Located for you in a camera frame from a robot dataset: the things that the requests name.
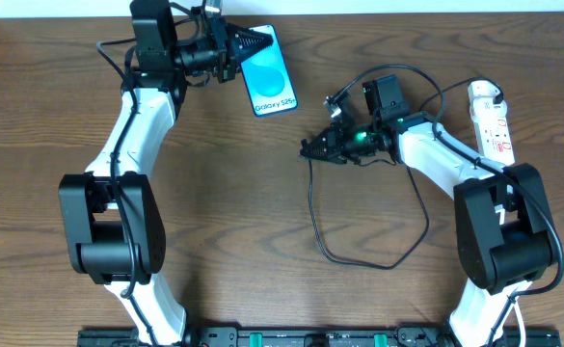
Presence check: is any blue Galaxy smartphone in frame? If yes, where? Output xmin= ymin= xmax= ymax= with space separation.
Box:
xmin=241 ymin=24 xmax=298 ymax=118

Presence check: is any black charger cable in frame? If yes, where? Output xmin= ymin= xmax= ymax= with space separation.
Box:
xmin=306 ymin=76 xmax=505 ymax=271

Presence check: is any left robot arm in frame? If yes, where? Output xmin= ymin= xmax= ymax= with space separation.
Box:
xmin=58 ymin=1 xmax=274 ymax=346

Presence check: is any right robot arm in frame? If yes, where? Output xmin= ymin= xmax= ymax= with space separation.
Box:
xmin=300 ymin=75 xmax=564 ymax=346

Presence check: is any white charger plug adapter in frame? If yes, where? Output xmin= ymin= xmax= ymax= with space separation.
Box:
xmin=468 ymin=80 xmax=503 ymax=109

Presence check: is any white power strip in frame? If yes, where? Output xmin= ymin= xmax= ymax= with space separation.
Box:
xmin=470 ymin=97 xmax=515 ymax=166

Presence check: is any white power strip cord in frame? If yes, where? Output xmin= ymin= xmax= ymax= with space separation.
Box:
xmin=512 ymin=296 xmax=527 ymax=347

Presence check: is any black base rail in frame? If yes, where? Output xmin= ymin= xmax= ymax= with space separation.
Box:
xmin=76 ymin=326 xmax=563 ymax=347

